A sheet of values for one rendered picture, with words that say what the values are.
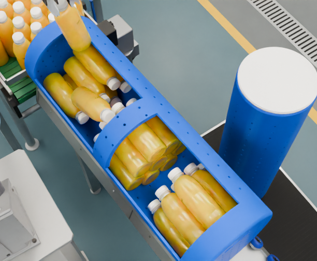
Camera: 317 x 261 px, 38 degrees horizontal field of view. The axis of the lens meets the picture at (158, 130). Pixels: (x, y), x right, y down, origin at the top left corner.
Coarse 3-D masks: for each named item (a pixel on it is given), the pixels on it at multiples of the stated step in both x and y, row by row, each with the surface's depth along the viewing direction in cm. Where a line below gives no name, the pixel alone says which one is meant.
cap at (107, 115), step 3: (105, 111) 134; (108, 111) 133; (111, 111) 134; (102, 114) 134; (105, 114) 133; (108, 114) 133; (111, 114) 134; (114, 114) 135; (102, 117) 134; (105, 117) 133; (108, 117) 134; (111, 117) 134; (105, 120) 133; (108, 120) 134
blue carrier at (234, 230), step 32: (96, 32) 147; (32, 64) 146; (128, 64) 142; (128, 96) 159; (160, 96) 137; (96, 128) 156; (128, 128) 126; (192, 128) 133; (96, 160) 137; (192, 160) 145; (128, 192) 139; (224, 224) 113; (256, 224) 115; (192, 256) 115; (224, 256) 120
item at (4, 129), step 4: (0, 112) 193; (0, 116) 194; (4, 120) 198; (0, 124) 198; (4, 124) 200; (0, 128) 200; (4, 128) 202; (8, 128) 204; (4, 132) 204; (8, 132) 206; (4, 136) 206; (8, 136) 208; (12, 136) 210; (8, 140) 210; (12, 140) 212; (16, 140) 214; (12, 144) 215; (16, 144) 217; (12, 148) 217; (16, 148) 219; (20, 148) 221
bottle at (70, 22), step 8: (64, 8) 125; (72, 8) 127; (64, 16) 126; (72, 16) 128; (80, 16) 132; (64, 24) 128; (72, 24) 129; (80, 24) 132; (64, 32) 132; (72, 32) 132; (80, 32) 134; (88, 32) 139; (72, 40) 136; (80, 40) 136; (88, 40) 139; (72, 48) 140; (80, 48) 139
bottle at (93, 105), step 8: (80, 88) 146; (72, 96) 146; (80, 96) 142; (88, 96) 140; (96, 96) 140; (80, 104) 141; (88, 104) 138; (96, 104) 136; (104, 104) 136; (88, 112) 138; (96, 112) 135; (96, 120) 137
